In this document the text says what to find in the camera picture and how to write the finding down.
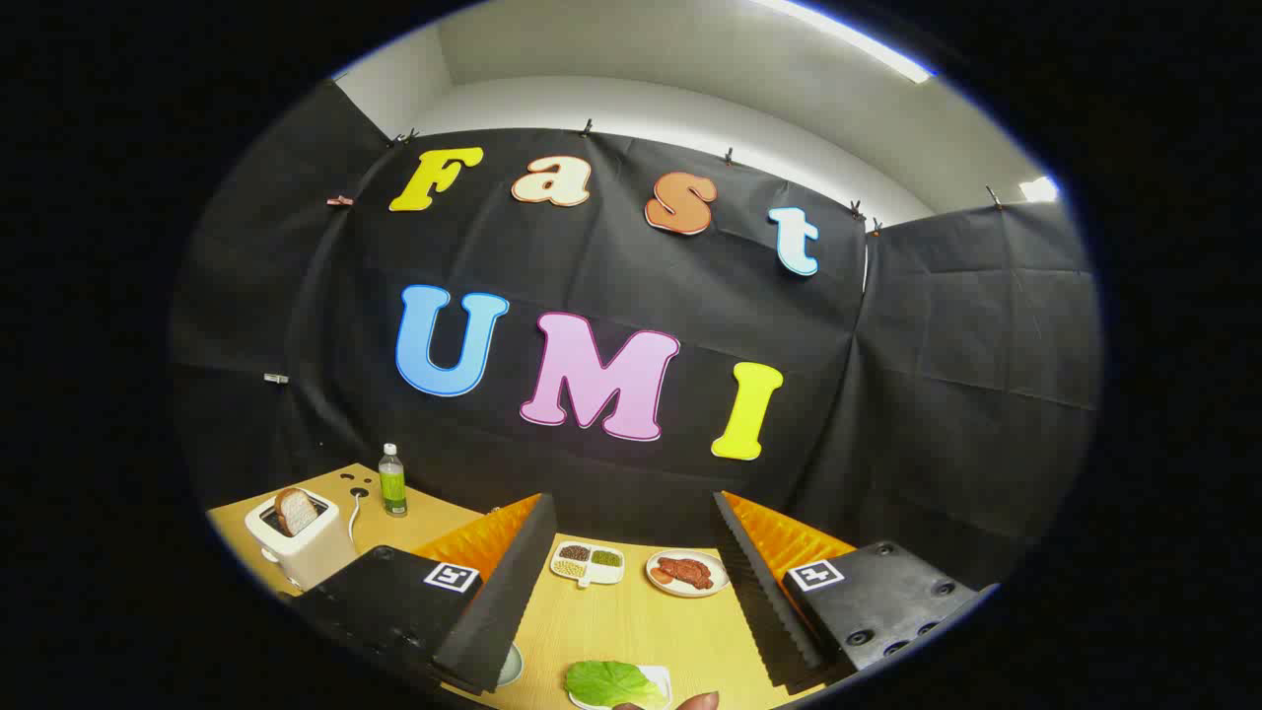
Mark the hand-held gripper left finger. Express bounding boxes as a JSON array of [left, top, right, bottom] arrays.
[[292, 493, 558, 696]]

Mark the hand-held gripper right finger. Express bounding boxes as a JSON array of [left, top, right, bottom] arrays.
[[712, 490, 999, 696]]

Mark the green lettuce leaf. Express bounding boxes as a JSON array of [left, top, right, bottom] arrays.
[[565, 660, 669, 710]]

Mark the bread slice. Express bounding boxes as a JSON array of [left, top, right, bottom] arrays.
[[274, 487, 319, 536]]

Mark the round white plate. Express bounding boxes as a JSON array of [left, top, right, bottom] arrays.
[[646, 549, 732, 599]]

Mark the red meat slice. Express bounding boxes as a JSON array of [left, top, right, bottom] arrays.
[[653, 556, 715, 592]]

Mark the white divided dish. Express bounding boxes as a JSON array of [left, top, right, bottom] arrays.
[[550, 540, 626, 590]]

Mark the square white plate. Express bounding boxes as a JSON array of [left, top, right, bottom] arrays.
[[569, 665, 674, 710]]

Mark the green drink bottle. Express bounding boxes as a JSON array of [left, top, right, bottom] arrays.
[[379, 443, 409, 518]]

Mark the white toaster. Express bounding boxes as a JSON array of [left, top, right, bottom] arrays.
[[245, 488, 358, 593]]

